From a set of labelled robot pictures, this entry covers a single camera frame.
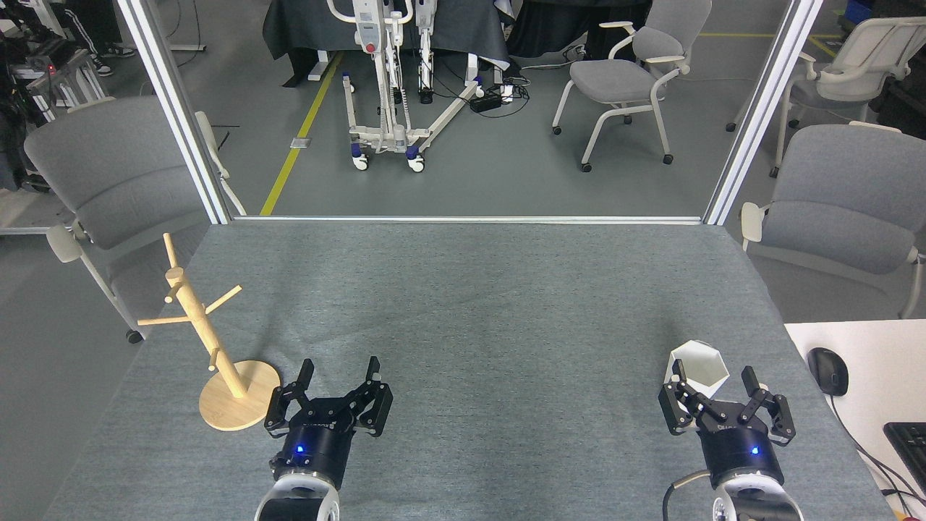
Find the black mouse cable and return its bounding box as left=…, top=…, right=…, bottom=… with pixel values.
left=828, top=394, right=926, bottom=509

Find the person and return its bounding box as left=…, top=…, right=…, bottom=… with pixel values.
left=61, top=0, right=137, bottom=77

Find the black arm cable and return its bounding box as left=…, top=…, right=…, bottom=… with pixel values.
left=663, top=469, right=713, bottom=521

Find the white stand on wheels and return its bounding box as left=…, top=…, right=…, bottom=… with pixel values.
left=327, top=0, right=486, bottom=173

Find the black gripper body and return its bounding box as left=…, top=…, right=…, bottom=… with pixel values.
left=697, top=420, right=785, bottom=488
left=271, top=410, right=360, bottom=488

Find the black cloth covered table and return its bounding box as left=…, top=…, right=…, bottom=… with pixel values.
left=262, top=0, right=511, bottom=88

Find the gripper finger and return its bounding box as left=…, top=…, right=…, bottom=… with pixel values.
left=264, top=358, right=316, bottom=439
left=344, top=355, right=394, bottom=438
left=737, top=365, right=797, bottom=446
left=658, top=360, right=725, bottom=437

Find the silver frame post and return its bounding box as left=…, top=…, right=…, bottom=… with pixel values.
left=116, top=0, right=234, bottom=226
left=702, top=0, right=825, bottom=226

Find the white hexagonal cup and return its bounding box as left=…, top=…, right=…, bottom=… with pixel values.
left=666, top=340, right=730, bottom=399

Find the grey office chair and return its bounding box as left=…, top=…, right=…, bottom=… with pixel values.
left=24, top=96, right=247, bottom=344
left=739, top=122, right=926, bottom=320
left=552, top=0, right=713, bottom=174

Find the black computer mouse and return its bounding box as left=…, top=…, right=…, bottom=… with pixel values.
left=807, top=347, right=849, bottom=397

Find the black keyboard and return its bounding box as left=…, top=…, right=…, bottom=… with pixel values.
left=883, top=422, right=926, bottom=497

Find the white-backed office chair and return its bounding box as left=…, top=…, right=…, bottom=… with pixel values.
left=726, top=16, right=926, bottom=179

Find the silver frame crossbar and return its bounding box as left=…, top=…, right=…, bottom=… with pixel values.
left=231, top=215, right=707, bottom=226

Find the white desk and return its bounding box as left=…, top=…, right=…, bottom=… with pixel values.
left=785, top=319, right=926, bottom=521

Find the wooden cup rack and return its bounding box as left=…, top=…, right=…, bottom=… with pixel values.
left=137, top=233, right=281, bottom=433

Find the metal equipment rack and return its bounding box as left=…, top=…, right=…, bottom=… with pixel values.
left=0, top=29, right=109, bottom=125

